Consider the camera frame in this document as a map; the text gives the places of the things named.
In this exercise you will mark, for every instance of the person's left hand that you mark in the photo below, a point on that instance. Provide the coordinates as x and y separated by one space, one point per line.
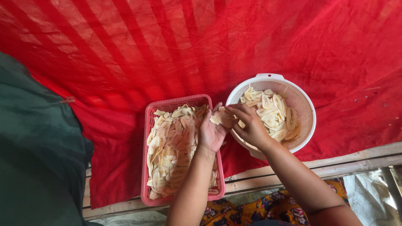
209 136

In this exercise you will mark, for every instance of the person's right hand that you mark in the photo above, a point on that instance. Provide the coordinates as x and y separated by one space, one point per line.
252 127

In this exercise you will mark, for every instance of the handful of banana slices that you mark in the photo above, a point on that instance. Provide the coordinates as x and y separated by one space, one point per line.
223 118

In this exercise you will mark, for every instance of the heap of thick banana slices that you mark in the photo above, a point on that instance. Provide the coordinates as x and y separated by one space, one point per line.
276 114

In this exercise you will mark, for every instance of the heap of thin banana slices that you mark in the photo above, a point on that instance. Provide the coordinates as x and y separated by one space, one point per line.
171 150

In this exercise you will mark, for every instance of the white round plastic colander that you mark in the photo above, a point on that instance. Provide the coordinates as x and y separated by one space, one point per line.
301 103

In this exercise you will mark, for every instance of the pink plastic basket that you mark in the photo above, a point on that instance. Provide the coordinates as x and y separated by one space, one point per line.
147 175

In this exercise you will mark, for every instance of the person's yellow patterned skirt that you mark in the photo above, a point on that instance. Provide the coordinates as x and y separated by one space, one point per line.
270 208

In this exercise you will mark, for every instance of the red cloth sheet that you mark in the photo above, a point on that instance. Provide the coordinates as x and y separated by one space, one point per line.
201 47

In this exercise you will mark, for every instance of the white plastic sack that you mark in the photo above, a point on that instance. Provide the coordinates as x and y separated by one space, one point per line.
370 197

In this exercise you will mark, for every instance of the small brown stick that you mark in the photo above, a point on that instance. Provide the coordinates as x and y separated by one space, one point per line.
67 100

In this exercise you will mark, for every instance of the dark green cloth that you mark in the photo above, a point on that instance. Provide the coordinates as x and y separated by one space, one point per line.
37 150

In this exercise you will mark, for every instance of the wooden platform frame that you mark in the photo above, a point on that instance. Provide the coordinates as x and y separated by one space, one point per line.
345 163

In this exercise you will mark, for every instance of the wooden post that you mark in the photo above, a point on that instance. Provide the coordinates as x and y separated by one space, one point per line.
392 188

